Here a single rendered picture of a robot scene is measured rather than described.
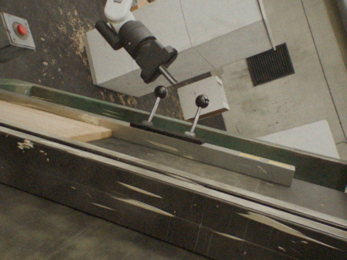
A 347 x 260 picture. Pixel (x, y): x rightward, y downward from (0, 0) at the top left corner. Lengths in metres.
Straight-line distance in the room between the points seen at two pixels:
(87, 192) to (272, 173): 0.48
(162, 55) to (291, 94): 7.95
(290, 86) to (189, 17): 5.92
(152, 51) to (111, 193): 0.59
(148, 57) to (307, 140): 3.49
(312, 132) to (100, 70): 2.52
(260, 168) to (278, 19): 8.59
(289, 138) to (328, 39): 5.10
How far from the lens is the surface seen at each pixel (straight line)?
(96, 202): 0.44
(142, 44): 0.96
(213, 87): 5.75
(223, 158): 0.81
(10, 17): 1.42
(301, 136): 4.29
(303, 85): 8.83
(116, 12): 1.00
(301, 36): 9.13
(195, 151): 0.83
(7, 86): 1.30
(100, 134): 0.85
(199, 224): 0.39
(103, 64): 3.48
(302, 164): 1.04
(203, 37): 3.10
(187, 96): 5.87
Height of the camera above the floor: 1.76
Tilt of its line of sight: 20 degrees down
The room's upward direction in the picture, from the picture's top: 73 degrees clockwise
